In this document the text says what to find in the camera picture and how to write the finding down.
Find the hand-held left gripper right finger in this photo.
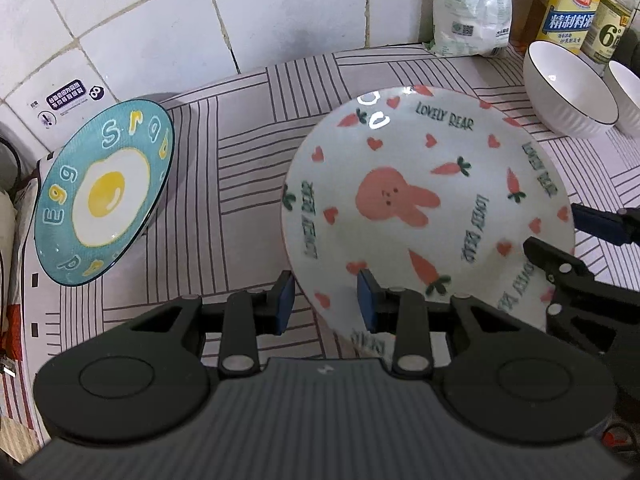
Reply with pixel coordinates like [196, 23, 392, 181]
[357, 268, 516, 378]

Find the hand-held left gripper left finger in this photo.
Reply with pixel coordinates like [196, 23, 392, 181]
[131, 270, 296, 378]

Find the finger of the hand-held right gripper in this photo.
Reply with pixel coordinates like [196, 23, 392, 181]
[571, 202, 640, 247]
[522, 236, 598, 288]

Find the white rabbit carrot plate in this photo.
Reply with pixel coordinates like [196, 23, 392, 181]
[280, 85, 576, 358]

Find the white ribbed bowl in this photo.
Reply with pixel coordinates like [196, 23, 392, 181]
[605, 60, 640, 138]
[522, 40, 621, 138]

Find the blue fried egg plate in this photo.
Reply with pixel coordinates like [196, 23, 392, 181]
[32, 98, 176, 287]

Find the striped table mat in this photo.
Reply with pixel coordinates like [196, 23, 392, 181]
[0, 45, 640, 456]

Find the clear vinegar bottle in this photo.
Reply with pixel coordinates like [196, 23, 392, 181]
[580, 0, 640, 66]

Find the yellow label bottle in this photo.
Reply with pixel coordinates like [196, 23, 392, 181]
[542, 0, 607, 56]

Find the white plastic bag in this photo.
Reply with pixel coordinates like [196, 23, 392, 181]
[429, 0, 516, 58]

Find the wall sticker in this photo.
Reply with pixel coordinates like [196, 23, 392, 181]
[37, 80, 106, 129]

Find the thick black cable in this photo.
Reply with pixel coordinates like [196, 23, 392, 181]
[0, 137, 24, 196]

